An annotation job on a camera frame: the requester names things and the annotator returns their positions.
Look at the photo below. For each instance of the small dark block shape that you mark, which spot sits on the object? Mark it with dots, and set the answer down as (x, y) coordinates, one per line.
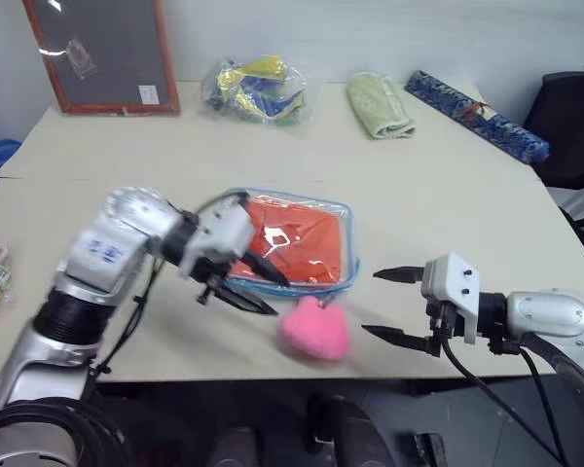
(430, 450)

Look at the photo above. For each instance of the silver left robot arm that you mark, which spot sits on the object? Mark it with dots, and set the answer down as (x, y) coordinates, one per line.
(112, 243)

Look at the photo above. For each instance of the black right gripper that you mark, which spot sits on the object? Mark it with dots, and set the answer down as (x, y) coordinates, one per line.
(448, 321)

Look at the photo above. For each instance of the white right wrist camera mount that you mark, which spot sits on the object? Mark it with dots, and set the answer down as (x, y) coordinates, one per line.
(450, 282)

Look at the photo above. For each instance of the small clear packet on board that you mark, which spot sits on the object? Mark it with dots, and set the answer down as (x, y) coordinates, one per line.
(82, 58)

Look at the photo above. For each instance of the black chair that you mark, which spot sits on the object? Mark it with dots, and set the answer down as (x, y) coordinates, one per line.
(569, 126)

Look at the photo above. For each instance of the clear plastic pouch blue trim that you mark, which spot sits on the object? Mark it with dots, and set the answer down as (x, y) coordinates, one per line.
(343, 214)

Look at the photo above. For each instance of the large dark rounded shape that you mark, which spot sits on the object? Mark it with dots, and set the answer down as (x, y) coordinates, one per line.
(345, 433)

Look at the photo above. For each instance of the clear bag of blue-yellow items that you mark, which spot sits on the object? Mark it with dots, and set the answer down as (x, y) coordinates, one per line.
(258, 92)

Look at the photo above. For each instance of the grey board with red-brown frame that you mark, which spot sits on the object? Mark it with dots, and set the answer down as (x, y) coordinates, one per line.
(112, 53)

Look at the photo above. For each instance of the pink plush heart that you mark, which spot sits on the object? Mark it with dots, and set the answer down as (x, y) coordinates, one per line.
(316, 328)

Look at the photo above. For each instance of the blue patterned rolled scroll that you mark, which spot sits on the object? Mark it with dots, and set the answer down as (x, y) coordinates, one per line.
(491, 124)

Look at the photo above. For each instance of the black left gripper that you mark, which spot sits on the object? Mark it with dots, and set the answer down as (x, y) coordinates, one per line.
(213, 278)

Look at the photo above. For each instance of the white label on board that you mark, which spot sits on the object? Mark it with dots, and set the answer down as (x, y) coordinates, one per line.
(149, 95)

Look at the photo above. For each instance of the orange cloth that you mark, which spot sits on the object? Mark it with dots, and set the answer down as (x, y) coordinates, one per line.
(316, 243)

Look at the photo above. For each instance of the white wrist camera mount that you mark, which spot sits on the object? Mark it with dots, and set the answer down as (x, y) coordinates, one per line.
(224, 228)
(450, 282)

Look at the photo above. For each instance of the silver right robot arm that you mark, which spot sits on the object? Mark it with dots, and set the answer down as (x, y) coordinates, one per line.
(555, 311)

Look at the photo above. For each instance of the folded green towel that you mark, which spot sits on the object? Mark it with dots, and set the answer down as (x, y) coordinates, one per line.
(377, 104)

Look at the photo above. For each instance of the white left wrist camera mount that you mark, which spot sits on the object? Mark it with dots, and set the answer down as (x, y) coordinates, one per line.
(224, 228)

